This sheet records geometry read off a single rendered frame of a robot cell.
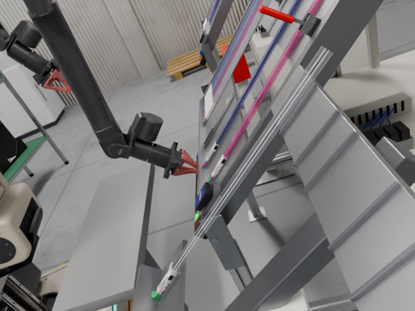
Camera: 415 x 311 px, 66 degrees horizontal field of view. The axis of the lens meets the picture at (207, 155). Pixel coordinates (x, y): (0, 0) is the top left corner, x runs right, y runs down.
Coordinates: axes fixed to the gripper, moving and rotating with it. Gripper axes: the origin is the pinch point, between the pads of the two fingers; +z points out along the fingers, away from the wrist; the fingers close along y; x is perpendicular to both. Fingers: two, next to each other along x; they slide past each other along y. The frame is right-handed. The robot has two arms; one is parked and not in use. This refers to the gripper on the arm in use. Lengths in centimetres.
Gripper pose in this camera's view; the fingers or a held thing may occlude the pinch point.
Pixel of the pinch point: (198, 170)
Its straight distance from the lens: 91.7
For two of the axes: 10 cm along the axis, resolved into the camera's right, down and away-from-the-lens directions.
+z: 9.1, 3.4, 2.4
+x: -4.2, 7.6, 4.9
